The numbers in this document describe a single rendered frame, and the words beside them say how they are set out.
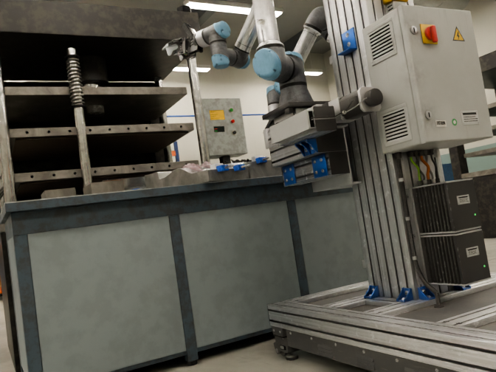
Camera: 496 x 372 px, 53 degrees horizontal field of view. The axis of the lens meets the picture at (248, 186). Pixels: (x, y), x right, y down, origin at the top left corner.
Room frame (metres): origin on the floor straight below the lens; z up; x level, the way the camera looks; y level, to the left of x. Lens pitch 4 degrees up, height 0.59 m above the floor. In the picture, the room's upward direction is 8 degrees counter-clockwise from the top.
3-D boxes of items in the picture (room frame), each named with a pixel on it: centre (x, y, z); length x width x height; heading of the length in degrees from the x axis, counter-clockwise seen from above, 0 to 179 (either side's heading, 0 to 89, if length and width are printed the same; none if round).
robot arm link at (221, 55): (2.15, 0.03, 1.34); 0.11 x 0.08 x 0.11; 143
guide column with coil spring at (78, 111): (2.86, 0.92, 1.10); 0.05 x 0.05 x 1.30
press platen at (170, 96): (3.30, 0.96, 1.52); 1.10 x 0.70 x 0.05; 119
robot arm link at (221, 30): (2.14, 0.04, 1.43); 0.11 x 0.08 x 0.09; 53
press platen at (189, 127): (3.29, 0.95, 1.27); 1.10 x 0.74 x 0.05; 119
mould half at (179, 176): (2.51, 0.26, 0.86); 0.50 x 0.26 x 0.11; 46
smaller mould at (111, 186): (2.35, 0.68, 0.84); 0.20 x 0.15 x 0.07; 29
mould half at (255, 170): (2.76, -0.01, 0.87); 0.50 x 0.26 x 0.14; 29
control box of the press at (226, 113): (3.48, 0.13, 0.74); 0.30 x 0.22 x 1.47; 119
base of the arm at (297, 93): (2.09, -0.25, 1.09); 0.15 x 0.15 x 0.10
